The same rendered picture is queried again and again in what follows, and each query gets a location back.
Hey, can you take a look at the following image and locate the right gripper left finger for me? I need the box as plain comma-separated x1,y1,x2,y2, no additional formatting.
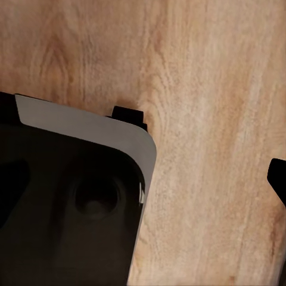
0,158,31,230

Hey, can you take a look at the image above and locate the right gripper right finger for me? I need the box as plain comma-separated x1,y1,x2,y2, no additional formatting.
267,158,286,206

